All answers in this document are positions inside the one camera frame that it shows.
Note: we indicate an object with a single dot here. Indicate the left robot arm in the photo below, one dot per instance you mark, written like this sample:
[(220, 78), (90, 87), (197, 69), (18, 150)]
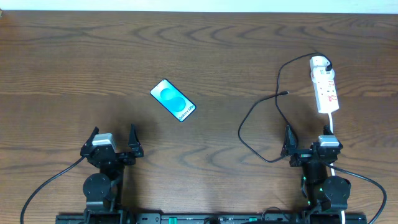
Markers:
[(103, 190)]

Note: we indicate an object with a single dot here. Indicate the white power strip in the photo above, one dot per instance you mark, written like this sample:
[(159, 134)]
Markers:
[(326, 97)]

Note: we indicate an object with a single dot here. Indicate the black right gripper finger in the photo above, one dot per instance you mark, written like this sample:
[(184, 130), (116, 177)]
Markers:
[(290, 142), (327, 130)]

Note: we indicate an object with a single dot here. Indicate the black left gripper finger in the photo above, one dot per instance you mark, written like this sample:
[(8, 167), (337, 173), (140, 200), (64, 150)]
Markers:
[(133, 141), (89, 141)]

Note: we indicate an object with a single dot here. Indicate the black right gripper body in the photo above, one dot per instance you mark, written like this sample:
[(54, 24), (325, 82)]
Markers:
[(308, 156)]

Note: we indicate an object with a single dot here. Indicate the blue Galaxy smartphone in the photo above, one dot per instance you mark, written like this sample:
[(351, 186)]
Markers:
[(173, 100)]

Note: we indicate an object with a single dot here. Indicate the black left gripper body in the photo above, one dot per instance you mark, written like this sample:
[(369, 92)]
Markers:
[(116, 156)]

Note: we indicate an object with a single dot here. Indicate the white USB charger plug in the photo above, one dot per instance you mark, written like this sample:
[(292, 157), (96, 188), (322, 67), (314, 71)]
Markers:
[(321, 69)]

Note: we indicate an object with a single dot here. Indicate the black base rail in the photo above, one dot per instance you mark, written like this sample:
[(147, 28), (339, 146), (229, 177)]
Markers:
[(156, 218)]

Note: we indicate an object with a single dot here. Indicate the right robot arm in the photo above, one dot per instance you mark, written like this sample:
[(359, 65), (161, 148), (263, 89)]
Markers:
[(326, 193)]

